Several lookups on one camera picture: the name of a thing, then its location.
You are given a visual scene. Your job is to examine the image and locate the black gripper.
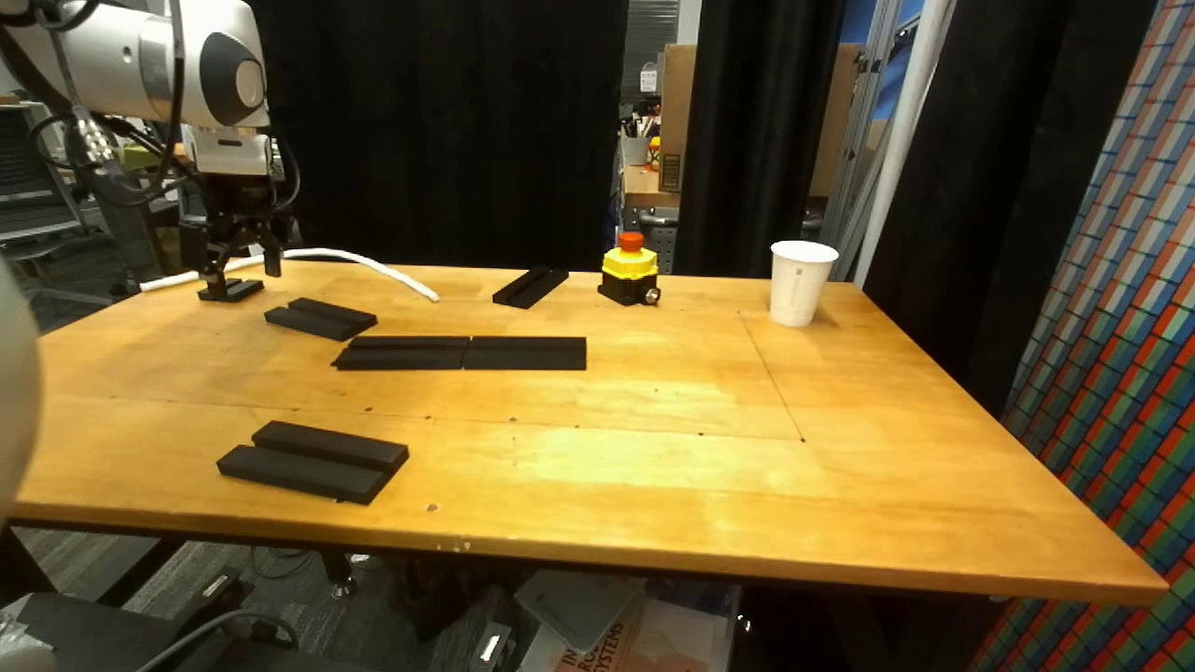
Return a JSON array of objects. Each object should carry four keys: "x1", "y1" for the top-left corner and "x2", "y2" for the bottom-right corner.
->
[{"x1": 181, "y1": 176, "x2": 293, "y2": 298}]

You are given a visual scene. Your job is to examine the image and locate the black long track piece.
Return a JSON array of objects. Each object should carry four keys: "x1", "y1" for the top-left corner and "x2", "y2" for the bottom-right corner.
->
[{"x1": 263, "y1": 298, "x2": 378, "y2": 338}]

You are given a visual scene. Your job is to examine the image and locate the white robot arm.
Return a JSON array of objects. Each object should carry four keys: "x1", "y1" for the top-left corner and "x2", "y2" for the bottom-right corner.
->
[{"x1": 0, "y1": 0, "x2": 297, "y2": 301}]

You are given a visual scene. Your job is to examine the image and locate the small black track piece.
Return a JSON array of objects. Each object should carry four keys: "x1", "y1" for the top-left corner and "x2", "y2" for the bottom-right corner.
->
[{"x1": 197, "y1": 281, "x2": 263, "y2": 301}]

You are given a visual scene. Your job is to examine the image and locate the black curtain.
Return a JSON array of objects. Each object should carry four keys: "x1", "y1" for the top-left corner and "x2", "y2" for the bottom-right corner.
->
[{"x1": 251, "y1": 0, "x2": 1157, "y2": 411}]

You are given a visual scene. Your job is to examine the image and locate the large black double track piece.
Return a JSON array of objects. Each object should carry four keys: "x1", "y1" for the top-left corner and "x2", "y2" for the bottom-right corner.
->
[{"x1": 217, "y1": 423, "x2": 412, "y2": 505}]

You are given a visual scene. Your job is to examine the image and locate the yellow red emergency stop button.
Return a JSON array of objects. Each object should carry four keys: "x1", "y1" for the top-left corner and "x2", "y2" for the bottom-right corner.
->
[{"x1": 598, "y1": 230, "x2": 659, "y2": 307}]

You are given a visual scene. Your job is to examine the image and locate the white paper cup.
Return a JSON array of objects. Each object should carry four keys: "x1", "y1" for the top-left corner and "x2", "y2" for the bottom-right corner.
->
[{"x1": 768, "y1": 238, "x2": 836, "y2": 329}]

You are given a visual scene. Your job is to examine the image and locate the white cable hose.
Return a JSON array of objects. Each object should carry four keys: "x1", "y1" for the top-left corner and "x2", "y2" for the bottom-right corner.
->
[{"x1": 139, "y1": 246, "x2": 444, "y2": 307}]

